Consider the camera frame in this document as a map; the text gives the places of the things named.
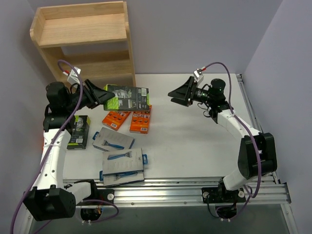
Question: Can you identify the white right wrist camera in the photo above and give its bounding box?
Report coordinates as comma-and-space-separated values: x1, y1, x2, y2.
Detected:
193, 69, 204, 84

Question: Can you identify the aluminium rail frame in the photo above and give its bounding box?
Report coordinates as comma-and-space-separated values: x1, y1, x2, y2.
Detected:
30, 74, 298, 234

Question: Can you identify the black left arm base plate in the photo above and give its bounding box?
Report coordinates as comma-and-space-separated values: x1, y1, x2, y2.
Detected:
89, 189, 115, 204

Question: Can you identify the grey blue razor pack upper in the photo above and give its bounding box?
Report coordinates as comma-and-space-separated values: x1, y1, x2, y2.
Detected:
93, 127, 135, 152

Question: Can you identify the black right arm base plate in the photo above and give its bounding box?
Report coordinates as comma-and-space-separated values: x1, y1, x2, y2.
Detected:
201, 187, 246, 203

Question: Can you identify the wooden three-tier shelf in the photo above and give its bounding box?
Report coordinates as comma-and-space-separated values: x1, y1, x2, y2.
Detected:
30, 1, 136, 86

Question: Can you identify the grey blue razor pack middle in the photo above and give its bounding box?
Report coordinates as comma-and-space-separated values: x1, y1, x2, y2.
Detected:
102, 148, 148, 176

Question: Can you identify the orange razor box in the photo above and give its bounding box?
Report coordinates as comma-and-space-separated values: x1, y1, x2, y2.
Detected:
102, 111, 131, 131
129, 105, 152, 134

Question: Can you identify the orange razor box right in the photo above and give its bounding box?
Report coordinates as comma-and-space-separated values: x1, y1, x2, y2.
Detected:
129, 105, 152, 134

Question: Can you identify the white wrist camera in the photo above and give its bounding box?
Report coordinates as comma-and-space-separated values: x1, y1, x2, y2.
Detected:
193, 69, 204, 84
63, 67, 81, 85

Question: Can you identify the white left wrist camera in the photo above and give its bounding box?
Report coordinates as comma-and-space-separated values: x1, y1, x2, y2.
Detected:
63, 67, 81, 85

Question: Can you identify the orange razor box left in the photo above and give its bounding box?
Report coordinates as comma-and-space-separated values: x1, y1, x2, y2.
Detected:
102, 111, 131, 131

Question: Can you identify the grey blue razor pack lower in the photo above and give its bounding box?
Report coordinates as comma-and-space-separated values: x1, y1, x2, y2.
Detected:
99, 170, 144, 187

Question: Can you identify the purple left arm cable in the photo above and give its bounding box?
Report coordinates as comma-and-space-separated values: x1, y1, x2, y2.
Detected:
9, 59, 120, 234

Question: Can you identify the black green razor box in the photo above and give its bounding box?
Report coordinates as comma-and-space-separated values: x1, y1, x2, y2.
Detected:
67, 115, 91, 150
104, 84, 150, 112

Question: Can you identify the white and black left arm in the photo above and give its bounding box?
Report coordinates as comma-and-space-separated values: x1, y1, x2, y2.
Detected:
22, 79, 115, 221

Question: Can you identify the grey blue razor pack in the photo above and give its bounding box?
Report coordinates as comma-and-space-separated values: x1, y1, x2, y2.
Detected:
99, 170, 144, 187
93, 127, 135, 152
102, 148, 148, 176

